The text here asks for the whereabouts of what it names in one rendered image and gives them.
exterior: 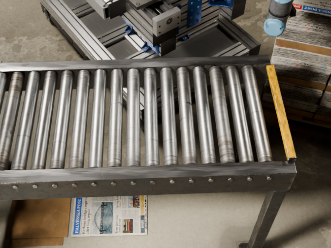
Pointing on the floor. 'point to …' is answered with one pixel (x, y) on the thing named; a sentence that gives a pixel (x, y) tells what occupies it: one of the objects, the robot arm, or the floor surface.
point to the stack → (303, 67)
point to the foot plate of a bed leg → (242, 244)
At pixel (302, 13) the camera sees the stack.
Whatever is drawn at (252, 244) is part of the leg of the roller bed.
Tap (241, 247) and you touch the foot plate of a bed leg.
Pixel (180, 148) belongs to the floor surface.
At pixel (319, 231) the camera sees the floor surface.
